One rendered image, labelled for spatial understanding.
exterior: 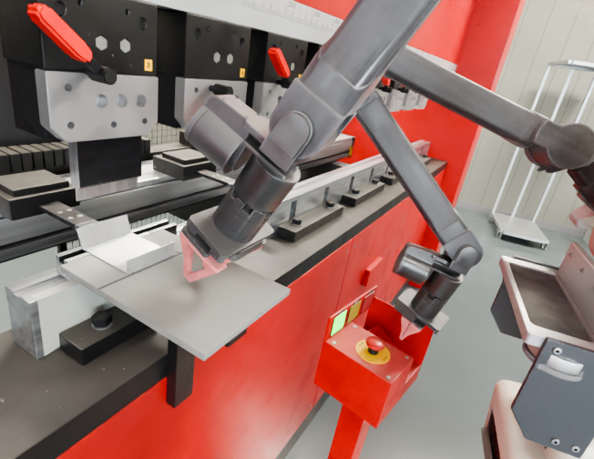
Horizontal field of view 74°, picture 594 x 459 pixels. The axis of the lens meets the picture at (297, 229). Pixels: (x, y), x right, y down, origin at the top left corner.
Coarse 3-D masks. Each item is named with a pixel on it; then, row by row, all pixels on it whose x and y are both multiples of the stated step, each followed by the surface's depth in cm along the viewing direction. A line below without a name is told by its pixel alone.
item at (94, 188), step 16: (80, 144) 51; (96, 144) 53; (112, 144) 55; (128, 144) 57; (80, 160) 52; (96, 160) 54; (112, 160) 56; (128, 160) 58; (80, 176) 52; (96, 176) 54; (112, 176) 57; (128, 176) 59; (80, 192) 54; (96, 192) 56; (112, 192) 59
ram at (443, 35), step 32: (160, 0) 51; (192, 0) 55; (224, 0) 60; (320, 0) 82; (352, 0) 93; (448, 0) 162; (288, 32) 76; (320, 32) 86; (416, 32) 141; (448, 32) 179
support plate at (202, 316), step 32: (96, 288) 50; (128, 288) 51; (160, 288) 52; (192, 288) 54; (224, 288) 55; (256, 288) 56; (288, 288) 57; (160, 320) 47; (192, 320) 47; (224, 320) 48; (256, 320) 51; (192, 352) 44
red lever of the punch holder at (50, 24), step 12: (36, 12) 36; (48, 12) 37; (36, 24) 38; (48, 24) 37; (60, 24) 38; (48, 36) 39; (60, 36) 38; (72, 36) 39; (72, 48) 40; (84, 48) 40; (84, 60) 41; (84, 72) 45; (96, 72) 43; (108, 72) 43; (108, 84) 44
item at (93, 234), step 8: (120, 216) 63; (96, 224) 60; (104, 224) 61; (112, 224) 62; (120, 224) 63; (128, 224) 65; (80, 232) 58; (88, 232) 59; (96, 232) 60; (104, 232) 61; (112, 232) 62; (120, 232) 63; (128, 232) 65; (80, 240) 58; (88, 240) 59; (96, 240) 60; (104, 240) 61
